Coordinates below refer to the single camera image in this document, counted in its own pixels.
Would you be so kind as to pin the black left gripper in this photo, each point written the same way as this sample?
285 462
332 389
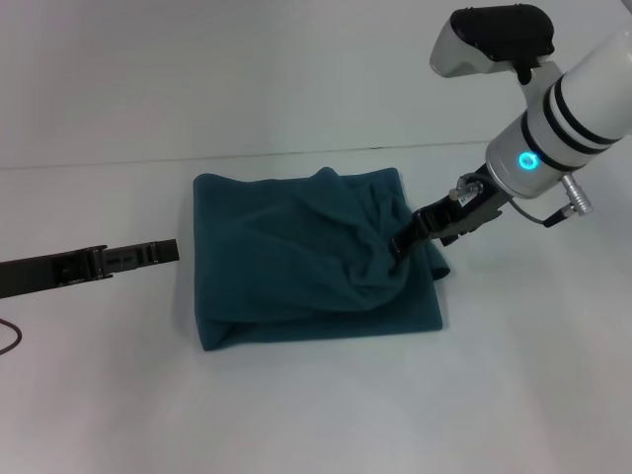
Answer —
34 274

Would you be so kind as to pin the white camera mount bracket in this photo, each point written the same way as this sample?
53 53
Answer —
538 79

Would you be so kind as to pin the teal t-shirt with FREE print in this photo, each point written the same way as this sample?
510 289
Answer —
306 257

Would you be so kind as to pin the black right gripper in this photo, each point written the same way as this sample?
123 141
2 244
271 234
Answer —
469 210

